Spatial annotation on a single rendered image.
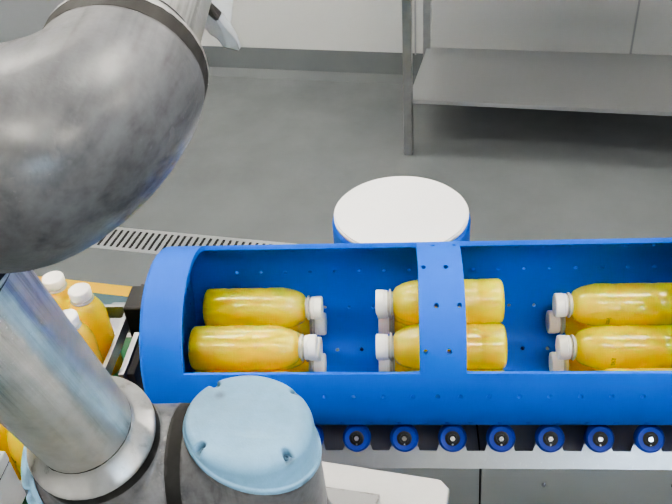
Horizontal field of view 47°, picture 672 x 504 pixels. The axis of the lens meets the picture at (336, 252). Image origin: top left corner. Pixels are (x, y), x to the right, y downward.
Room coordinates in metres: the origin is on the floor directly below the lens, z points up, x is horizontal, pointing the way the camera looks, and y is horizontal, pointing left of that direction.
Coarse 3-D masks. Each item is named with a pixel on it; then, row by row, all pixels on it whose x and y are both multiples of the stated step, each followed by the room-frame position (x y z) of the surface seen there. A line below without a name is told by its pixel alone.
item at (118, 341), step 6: (126, 318) 1.13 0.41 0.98; (120, 324) 1.11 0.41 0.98; (126, 324) 1.12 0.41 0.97; (120, 330) 1.09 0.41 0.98; (126, 330) 1.11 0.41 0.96; (114, 336) 1.08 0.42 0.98; (120, 336) 1.08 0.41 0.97; (114, 342) 1.06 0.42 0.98; (120, 342) 1.08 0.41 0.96; (114, 348) 1.05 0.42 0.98; (120, 348) 1.07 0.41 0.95; (108, 354) 1.03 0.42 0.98; (114, 354) 1.04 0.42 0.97; (108, 360) 1.02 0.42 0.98; (114, 360) 1.03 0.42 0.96; (108, 366) 1.01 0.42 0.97; (114, 366) 1.03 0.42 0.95; (108, 372) 1.00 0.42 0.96
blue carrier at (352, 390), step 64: (192, 256) 0.96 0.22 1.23; (256, 256) 1.05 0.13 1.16; (320, 256) 1.04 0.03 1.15; (384, 256) 1.03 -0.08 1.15; (448, 256) 0.91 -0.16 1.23; (512, 256) 1.01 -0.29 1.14; (576, 256) 1.00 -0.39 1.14; (640, 256) 0.99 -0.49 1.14; (192, 320) 1.04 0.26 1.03; (448, 320) 0.81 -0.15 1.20; (512, 320) 1.00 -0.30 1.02; (192, 384) 0.80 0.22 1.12; (320, 384) 0.78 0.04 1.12; (384, 384) 0.77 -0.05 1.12; (448, 384) 0.76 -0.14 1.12; (512, 384) 0.75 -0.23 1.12; (576, 384) 0.74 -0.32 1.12; (640, 384) 0.73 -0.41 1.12
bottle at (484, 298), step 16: (400, 288) 0.91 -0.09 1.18; (416, 288) 0.90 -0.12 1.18; (480, 288) 0.89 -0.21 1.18; (496, 288) 0.89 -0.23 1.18; (400, 304) 0.89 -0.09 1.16; (416, 304) 0.88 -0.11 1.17; (480, 304) 0.87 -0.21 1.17; (496, 304) 0.87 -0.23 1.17; (416, 320) 0.88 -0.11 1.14; (480, 320) 0.87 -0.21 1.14; (496, 320) 0.87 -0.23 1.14
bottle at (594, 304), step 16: (576, 288) 0.95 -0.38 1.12; (592, 288) 0.93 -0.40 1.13; (608, 288) 0.93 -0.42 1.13; (624, 288) 0.92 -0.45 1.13; (640, 288) 0.92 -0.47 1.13; (656, 288) 0.92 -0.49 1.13; (576, 304) 0.91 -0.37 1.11; (592, 304) 0.91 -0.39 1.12; (608, 304) 0.90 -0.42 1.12; (624, 304) 0.90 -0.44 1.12; (640, 304) 0.90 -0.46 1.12; (656, 304) 0.89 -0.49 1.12; (576, 320) 0.91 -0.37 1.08; (592, 320) 0.90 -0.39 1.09; (608, 320) 0.89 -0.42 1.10; (624, 320) 0.89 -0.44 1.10; (640, 320) 0.89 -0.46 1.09; (656, 320) 0.89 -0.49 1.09
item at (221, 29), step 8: (216, 0) 0.91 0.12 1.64; (224, 0) 0.92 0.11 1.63; (232, 0) 0.93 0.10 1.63; (224, 8) 0.91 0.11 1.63; (232, 8) 0.92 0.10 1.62; (208, 16) 0.88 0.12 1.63; (224, 16) 0.89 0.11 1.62; (208, 24) 0.89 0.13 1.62; (216, 24) 0.88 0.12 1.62; (224, 24) 0.89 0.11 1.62; (208, 32) 0.89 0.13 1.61; (216, 32) 0.89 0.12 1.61; (224, 32) 0.89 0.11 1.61; (232, 32) 0.90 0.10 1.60; (224, 40) 0.89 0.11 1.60; (232, 40) 0.90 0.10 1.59; (232, 48) 0.90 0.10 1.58
